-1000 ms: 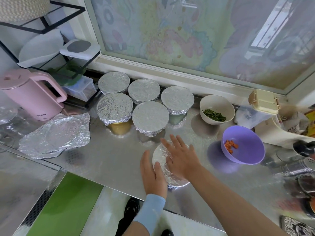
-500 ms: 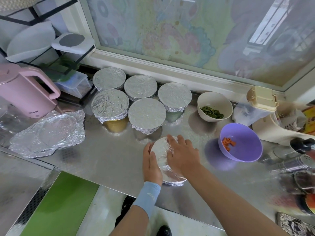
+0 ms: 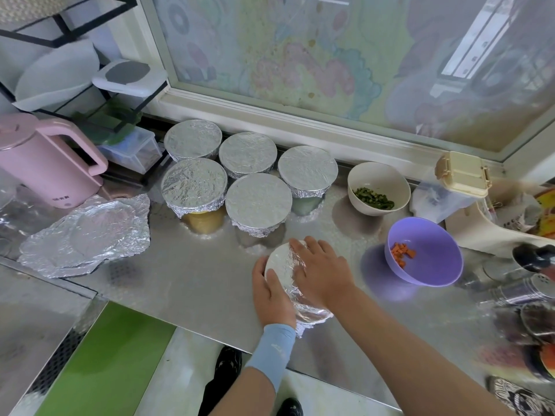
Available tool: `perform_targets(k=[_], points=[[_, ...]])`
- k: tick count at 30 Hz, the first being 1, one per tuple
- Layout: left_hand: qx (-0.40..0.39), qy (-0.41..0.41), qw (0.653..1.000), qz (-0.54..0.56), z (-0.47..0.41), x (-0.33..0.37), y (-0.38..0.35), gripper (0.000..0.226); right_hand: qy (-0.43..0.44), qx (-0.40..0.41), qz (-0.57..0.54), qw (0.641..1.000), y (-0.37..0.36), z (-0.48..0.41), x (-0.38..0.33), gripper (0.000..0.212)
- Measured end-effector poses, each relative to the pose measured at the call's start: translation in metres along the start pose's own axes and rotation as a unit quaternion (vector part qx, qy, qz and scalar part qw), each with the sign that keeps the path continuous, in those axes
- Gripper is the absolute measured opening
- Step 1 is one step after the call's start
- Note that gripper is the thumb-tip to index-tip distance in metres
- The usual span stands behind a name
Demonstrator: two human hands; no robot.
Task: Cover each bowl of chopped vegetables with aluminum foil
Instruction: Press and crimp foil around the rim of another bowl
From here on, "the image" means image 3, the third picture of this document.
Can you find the pink electric kettle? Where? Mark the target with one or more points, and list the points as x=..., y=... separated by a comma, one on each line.
x=43, y=164

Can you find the cream organiser tray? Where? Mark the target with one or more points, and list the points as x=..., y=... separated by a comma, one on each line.
x=486, y=234

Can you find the beige round object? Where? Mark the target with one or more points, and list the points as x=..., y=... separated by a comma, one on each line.
x=463, y=173

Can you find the black shoe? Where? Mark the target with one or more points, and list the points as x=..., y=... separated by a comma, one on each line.
x=229, y=364
x=290, y=407

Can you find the stainless steel countertop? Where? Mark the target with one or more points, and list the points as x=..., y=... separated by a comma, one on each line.
x=416, y=316

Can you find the purple bowl carrot pieces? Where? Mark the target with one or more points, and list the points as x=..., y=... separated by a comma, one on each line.
x=438, y=251

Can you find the person's left hand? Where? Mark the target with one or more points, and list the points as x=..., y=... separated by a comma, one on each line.
x=273, y=303

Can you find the yellow bowl with greens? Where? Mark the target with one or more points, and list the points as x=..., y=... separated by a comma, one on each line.
x=204, y=222

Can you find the person's right hand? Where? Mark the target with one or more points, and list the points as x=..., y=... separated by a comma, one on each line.
x=322, y=273

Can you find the clear plastic box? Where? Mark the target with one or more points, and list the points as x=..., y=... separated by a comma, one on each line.
x=132, y=151

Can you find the window with cartoon film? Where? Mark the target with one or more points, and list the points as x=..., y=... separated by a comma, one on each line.
x=329, y=47

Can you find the green floor mat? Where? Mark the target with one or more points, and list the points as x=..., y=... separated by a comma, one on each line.
x=108, y=359

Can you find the black right shoe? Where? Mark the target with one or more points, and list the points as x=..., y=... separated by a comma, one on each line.
x=290, y=407

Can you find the person's right forearm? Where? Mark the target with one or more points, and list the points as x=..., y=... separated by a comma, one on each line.
x=416, y=364

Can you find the mint green bowl chopped greens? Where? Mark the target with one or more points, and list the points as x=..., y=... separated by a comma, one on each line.
x=307, y=206

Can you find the glass jar red contents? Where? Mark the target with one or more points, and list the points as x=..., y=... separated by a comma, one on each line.
x=539, y=323

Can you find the beige bowl with greens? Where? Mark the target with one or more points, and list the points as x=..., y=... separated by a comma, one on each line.
x=379, y=182

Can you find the black left shoe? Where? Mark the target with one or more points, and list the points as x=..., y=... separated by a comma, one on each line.
x=229, y=364

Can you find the light blue wristband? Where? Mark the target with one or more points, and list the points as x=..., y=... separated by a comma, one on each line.
x=271, y=355

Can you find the black metal rack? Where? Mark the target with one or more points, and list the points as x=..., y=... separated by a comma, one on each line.
x=95, y=17

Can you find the white plate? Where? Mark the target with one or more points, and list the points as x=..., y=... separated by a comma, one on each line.
x=56, y=75

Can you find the black trousers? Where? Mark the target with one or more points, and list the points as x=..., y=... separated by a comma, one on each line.
x=212, y=401

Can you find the glass bottle black cap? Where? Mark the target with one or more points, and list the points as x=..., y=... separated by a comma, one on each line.
x=533, y=257

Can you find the stack of aluminium foil sheets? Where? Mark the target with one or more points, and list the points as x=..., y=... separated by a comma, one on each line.
x=87, y=236

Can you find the patterned case smartphone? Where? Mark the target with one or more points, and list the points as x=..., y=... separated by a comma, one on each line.
x=525, y=398

